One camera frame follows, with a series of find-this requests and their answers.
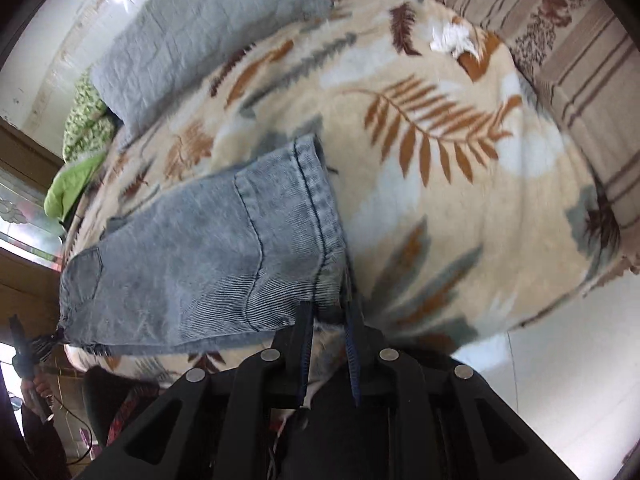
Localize grey denim pants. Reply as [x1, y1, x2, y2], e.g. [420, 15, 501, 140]
[58, 134, 348, 356]

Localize person left hand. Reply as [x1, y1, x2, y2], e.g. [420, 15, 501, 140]
[21, 374, 52, 414]

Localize stained glass wooden door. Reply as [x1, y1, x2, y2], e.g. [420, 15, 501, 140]
[0, 122, 63, 344]

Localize leaf pattern fleece blanket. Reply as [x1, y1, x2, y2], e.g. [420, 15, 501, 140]
[61, 0, 634, 374]

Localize green patterned quilt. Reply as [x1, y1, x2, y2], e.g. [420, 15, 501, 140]
[43, 70, 117, 221]

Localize grey quilted pillow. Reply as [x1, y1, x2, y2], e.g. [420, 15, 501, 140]
[90, 0, 332, 148]

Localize striped sofa backrest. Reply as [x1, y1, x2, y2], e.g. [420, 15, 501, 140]
[437, 0, 639, 263]

